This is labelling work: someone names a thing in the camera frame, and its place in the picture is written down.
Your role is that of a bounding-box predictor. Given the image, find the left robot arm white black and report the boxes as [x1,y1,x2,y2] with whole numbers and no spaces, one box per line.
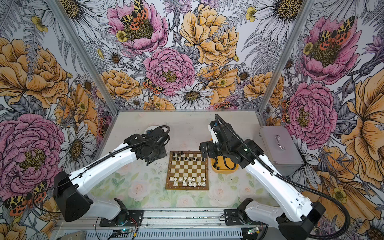
[53,125,171,226]

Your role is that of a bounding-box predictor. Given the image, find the yellow plastic bin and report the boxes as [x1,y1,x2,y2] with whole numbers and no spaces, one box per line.
[211,156,239,174]

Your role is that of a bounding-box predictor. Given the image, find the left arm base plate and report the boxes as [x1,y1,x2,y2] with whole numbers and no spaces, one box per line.
[99,210,145,227]

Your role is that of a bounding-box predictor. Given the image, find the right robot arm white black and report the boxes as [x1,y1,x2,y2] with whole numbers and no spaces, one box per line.
[199,115,325,240]

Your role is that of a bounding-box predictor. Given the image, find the green circuit board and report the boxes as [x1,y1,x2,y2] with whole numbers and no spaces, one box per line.
[121,228,137,234]

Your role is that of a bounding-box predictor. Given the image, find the silver metal case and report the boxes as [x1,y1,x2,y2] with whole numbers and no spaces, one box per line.
[260,126,304,176]

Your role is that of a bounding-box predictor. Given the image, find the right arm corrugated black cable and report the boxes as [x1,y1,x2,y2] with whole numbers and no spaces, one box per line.
[214,113,352,240]

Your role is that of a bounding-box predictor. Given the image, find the white plastic bin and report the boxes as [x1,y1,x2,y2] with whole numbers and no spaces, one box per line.
[144,126,158,134]

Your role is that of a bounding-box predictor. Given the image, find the aluminium frame rail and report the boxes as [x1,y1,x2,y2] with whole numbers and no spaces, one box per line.
[58,202,288,229]

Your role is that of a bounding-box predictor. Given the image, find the wooden chess board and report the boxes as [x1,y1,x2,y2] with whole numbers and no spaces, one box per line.
[165,151,209,191]

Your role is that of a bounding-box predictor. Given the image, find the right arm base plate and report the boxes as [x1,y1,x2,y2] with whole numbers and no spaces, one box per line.
[221,209,265,226]

